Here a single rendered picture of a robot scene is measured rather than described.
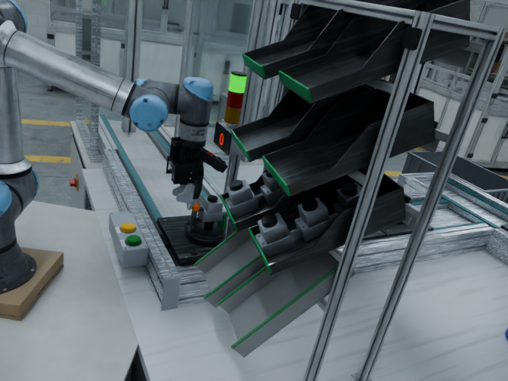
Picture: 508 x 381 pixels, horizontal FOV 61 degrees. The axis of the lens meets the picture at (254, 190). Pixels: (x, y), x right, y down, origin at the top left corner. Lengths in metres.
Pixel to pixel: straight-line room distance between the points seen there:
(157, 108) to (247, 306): 0.47
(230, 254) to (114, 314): 0.33
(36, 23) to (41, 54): 8.17
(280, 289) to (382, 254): 0.65
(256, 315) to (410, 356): 0.49
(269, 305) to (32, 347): 0.53
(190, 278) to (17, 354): 0.41
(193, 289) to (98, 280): 0.27
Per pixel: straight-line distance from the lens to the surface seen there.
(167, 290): 1.15
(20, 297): 1.18
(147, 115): 0.94
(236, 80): 1.34
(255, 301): 0.97
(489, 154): 6.47
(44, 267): 1.27
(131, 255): 1.24
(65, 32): 6.30
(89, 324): 1.16
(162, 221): 1.34
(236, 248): 1.08
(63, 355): 1.09
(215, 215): 1.25
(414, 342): 1.32
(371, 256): 1.50
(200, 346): 1.11
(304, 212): 0.82
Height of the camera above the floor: 1.64
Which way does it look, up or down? 24 degrees down
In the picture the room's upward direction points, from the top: 11 degrees clockwise
